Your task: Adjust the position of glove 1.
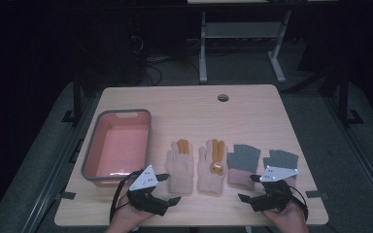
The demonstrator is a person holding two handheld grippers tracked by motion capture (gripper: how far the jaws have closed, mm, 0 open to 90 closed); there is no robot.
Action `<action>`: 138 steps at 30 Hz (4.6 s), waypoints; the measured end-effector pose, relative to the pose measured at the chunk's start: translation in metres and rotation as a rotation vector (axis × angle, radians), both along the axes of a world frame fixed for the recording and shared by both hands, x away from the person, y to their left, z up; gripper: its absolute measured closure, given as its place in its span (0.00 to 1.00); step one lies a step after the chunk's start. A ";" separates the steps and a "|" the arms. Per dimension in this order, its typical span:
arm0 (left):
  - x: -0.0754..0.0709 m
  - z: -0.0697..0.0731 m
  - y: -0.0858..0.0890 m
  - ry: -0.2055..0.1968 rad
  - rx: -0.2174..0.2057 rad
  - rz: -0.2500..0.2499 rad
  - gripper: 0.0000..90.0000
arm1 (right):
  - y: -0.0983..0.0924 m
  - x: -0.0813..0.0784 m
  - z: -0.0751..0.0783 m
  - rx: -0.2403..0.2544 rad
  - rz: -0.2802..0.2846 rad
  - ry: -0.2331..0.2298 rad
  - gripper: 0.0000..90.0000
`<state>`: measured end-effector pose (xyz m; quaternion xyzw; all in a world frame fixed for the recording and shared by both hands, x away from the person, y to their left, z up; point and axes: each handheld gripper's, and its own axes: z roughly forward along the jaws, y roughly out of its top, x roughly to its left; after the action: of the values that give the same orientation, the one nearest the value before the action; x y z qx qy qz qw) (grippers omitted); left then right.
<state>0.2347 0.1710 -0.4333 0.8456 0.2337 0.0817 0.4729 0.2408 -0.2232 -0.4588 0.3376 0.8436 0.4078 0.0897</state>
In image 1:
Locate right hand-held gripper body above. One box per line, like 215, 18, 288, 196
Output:
249, 165, 299, 214

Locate grey and pink fingerless glove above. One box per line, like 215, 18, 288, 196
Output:
226, 144, 262, 189
262, 149, 300, 188

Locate black metal stand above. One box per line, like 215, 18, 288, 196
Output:
337, 64, 364, 126
61, 71, 85, 124

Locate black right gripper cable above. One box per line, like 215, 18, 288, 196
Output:
287, 184, 310, 221

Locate cables on floor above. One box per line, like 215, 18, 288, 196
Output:
128, 32, 163, 86

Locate beige glove with bear face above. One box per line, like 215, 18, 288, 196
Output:
196, 139, 228, 196

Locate pink basin with grey rim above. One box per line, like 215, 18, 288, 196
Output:
81, 109, 153, 188

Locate black strap on table edge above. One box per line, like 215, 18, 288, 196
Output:
305, 190, 330, 200
54, 190, 78, 201

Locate person's right hand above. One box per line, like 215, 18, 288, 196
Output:
261, 199, 310, 233

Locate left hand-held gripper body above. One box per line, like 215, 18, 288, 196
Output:
126, 164, 170, 216

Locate white metal desk frame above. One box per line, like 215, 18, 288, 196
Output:
198, 9, 293, 84

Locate person's left hand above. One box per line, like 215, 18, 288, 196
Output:
108, 193, 155, 233

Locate beige glove with orange fingers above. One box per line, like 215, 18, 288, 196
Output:
166, 139, 195, 196

